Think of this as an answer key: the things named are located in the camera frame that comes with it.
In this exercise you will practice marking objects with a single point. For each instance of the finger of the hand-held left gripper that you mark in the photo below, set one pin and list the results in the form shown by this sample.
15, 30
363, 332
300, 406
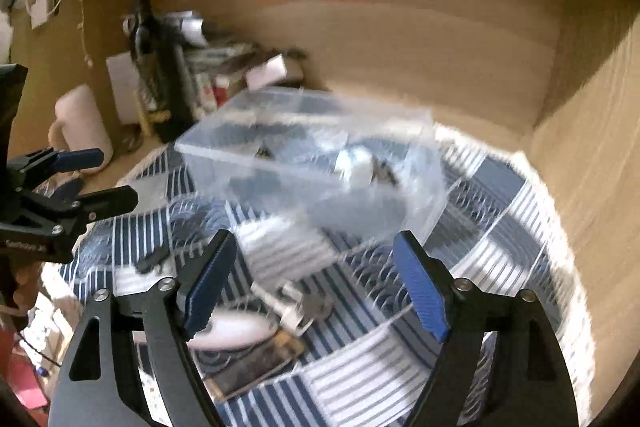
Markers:
75, 158
107, 202

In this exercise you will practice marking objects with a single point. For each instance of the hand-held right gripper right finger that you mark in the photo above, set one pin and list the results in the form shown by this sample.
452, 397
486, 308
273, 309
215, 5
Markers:
422, 294

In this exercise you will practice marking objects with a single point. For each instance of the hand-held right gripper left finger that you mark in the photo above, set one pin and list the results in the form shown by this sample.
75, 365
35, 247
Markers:
207, 292

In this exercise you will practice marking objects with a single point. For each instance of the clear plastic storage box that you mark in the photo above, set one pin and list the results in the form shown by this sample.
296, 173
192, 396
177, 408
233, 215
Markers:
310, 162

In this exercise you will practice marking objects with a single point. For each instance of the white mug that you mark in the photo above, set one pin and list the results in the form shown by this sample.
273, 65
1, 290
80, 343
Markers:
80, 124

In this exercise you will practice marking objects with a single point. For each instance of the white oval object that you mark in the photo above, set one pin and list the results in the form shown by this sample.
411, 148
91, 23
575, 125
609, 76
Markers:
235, 331

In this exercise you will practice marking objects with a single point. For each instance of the small black clip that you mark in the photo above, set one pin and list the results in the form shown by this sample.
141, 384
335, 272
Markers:
150, 261

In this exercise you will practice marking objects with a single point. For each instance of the white paper sheet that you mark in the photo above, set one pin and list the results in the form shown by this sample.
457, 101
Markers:
122, 87

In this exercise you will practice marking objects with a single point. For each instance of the brown flat rectangular object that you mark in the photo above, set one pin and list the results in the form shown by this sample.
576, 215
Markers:
252, 367

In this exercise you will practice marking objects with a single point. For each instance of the white power adapter with plug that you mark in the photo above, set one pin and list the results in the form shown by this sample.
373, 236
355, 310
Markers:
302, 307

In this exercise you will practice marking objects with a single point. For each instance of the blue white striped cloth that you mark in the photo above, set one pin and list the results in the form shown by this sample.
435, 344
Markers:
500, 227

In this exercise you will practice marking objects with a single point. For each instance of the dark glass bottle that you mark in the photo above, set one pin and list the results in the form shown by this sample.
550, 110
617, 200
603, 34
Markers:
157, 62

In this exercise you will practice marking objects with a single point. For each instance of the pile of small packets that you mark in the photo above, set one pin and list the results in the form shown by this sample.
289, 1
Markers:
225, 67

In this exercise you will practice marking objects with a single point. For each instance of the small white box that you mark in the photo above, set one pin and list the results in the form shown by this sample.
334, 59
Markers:
267, 73

